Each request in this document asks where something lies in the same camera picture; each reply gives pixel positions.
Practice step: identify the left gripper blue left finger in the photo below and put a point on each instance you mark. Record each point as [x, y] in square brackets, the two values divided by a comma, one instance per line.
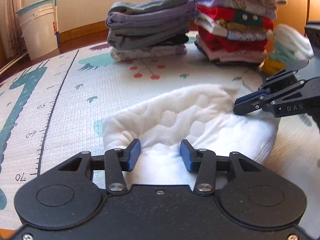
[117, 161]

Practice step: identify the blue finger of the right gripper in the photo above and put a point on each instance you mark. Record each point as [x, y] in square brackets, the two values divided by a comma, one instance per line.
[251, 96]
[261, 103]

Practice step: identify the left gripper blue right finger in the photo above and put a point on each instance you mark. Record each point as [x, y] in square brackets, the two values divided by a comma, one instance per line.
[203, 163]

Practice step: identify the white quilted baby garment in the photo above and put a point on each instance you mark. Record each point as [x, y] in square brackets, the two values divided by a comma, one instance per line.
[203, 115]

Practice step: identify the yellow teal white clothes pile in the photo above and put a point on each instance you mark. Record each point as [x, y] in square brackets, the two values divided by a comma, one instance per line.
[289, 46]

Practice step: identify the colourful folded clothes stack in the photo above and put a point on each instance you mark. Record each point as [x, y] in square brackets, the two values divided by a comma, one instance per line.
[235, 30]

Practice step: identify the grey purple folded clothes stack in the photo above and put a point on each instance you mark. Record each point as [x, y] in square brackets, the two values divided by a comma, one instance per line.
[153, 28]

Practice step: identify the cartoon giraffe play mat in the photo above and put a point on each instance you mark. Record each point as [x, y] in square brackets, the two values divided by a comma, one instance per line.
[55, 109]

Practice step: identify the white plastic bucket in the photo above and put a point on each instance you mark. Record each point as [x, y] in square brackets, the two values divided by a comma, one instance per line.
[37, 23]

